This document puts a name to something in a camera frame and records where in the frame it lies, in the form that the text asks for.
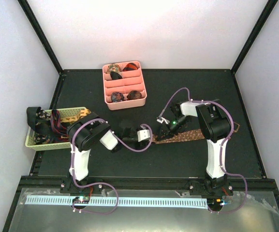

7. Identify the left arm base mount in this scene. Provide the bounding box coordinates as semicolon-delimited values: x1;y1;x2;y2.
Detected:
60;179;104;210

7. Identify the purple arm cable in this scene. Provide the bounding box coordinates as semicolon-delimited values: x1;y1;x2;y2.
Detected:
70;119;154;215
157;87;249;215

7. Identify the black corner frame post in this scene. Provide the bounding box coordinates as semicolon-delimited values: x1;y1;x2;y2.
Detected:
231;0;278;74
18;0;63;74

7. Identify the floral rolled tie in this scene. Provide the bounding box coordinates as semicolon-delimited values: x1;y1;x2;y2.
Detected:
107;63;121;73

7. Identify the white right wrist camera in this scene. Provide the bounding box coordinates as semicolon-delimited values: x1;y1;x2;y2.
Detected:
157;116;170;124

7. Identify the black orange rolled tie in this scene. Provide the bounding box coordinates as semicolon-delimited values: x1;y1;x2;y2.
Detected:
122;62;138;72

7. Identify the black corner frame post right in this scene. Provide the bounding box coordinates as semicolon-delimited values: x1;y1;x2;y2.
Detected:
231;0;278;74

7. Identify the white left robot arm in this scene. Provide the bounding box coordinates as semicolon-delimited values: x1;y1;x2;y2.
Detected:
67;112;153;193

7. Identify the light blue cable duct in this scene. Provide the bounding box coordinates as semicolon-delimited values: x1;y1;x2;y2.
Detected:
25;195;208;209

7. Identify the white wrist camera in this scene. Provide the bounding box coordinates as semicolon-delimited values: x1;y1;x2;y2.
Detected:
137;129;152;142
157;116;170;124

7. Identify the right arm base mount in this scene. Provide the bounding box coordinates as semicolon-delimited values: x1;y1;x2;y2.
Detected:
188;175;233;212

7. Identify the dark brown rolled tie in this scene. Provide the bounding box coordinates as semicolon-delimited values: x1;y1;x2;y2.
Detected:
127;90;142;101

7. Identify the dark striped tie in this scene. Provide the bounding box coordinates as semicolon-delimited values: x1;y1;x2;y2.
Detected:
50;110;67;136

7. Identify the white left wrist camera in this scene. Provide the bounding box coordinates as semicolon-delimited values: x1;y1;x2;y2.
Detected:
137;129;152;142

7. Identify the pink divided organizer box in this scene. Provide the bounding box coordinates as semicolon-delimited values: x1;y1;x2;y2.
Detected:
102;60;147;111

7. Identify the black corner frame post left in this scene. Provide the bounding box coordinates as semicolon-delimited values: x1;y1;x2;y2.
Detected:
18;0;63;74

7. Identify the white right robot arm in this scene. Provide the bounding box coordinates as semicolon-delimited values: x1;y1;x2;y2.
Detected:
153;99;234;195

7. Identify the black patterned tie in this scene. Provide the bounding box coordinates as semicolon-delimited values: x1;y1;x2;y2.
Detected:
26;107;56;145

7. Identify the light green plastic basket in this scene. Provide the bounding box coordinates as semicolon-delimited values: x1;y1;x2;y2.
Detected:
25;107;86;151

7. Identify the blue patterned rolled tie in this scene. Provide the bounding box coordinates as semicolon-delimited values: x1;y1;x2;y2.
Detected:
111;92;124;102

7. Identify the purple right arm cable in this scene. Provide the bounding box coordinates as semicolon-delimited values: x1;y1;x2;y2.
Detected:
157;87;249;215

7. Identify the brown floral necktie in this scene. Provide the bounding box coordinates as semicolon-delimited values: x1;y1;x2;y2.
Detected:
151;122;240;145

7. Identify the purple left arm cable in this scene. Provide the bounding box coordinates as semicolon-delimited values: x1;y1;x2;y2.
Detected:
70;119;154;215

